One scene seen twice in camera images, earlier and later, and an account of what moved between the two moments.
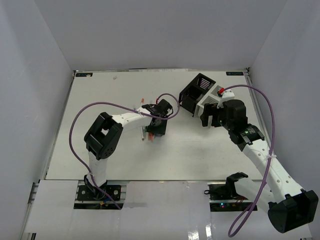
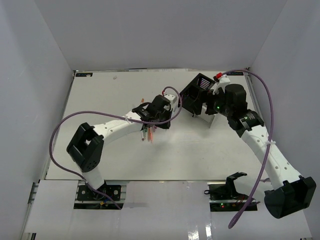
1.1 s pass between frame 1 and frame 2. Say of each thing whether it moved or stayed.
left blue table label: stayed
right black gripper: moved
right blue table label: stayed
